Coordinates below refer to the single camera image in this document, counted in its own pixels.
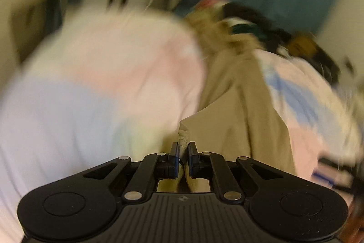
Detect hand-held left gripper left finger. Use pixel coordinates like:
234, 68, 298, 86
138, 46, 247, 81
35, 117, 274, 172
82, 142, 180, 202

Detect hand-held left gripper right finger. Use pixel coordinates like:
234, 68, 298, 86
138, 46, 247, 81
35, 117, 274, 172
187, 141, 285, 203

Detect beige pants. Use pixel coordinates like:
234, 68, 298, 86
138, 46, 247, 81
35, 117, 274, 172
156, 46, 296, 194

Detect pile of mixed clothes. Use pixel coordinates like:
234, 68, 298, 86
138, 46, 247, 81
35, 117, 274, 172
185, 0, 342, 84

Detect pastel pink and blue blanket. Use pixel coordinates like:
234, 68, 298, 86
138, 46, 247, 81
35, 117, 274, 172
0, 5, 363, 243

